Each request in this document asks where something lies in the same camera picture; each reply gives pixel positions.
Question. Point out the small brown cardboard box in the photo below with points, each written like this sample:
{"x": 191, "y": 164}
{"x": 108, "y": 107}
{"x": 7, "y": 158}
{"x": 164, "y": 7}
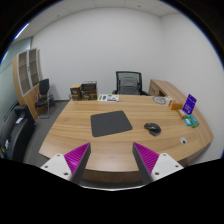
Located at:
{"x": 76, "y": 92}

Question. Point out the black mesh office chair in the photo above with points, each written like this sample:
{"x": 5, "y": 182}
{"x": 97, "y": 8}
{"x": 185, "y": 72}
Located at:
{"x": 129, "y": 83}

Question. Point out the green blue packet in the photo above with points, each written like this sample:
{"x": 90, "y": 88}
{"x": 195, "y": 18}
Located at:
{"x": 190, "y": 120}

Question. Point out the white green purple leaflet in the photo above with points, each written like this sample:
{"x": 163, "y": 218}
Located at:
{"x": 108, "y": 98}

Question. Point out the wooden desk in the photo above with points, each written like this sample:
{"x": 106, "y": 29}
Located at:
{"x": 111, "y": 159}

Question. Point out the dark grey mouse pad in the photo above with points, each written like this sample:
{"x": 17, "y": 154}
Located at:
{"x": 109, "y": 123}

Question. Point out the dark box on top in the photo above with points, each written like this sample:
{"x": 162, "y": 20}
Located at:
{"x": 89, "y": 86}

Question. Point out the orange small box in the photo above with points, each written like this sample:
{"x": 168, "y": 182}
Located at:
{"x": 175, "y": 105}

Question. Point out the black computer mouse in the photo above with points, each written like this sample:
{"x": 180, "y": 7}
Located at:
{"x": 153, "y": 128}

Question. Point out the large brown cardboard box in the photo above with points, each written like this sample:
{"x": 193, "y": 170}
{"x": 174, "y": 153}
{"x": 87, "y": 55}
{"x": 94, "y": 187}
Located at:
{"x": 89, "y": 95}

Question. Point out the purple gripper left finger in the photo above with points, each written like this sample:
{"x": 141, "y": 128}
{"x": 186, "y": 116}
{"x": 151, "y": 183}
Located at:
{"x": 70, "y": 166}

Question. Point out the purple sign stand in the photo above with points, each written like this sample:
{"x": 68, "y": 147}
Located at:
{"x": 189, "y": 104}

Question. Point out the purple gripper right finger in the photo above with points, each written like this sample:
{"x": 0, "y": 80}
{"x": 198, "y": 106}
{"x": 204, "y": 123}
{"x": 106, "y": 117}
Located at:
{"x": 153, "y": 166}

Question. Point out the white round desk grommet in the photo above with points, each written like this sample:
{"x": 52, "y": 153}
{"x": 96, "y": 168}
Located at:
{"x": 183, "y": 140}

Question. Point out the black visitor chair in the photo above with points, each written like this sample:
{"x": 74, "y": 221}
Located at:
{"x": 43, "y": 95}

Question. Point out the round grey coaster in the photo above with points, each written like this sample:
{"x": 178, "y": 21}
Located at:
{"x": 159, "y": 100}

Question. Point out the black leather sofa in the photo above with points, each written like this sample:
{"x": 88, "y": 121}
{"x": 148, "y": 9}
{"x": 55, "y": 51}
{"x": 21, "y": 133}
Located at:
{"x": 16, "y": 133}

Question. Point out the wooden side cabinet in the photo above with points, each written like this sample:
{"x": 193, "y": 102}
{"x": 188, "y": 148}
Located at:
{"x": 165, "y": 88}

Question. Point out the wooden bookshelf cabinet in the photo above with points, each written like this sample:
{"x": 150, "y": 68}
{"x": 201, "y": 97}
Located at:
{"x": 27, "y": 75}

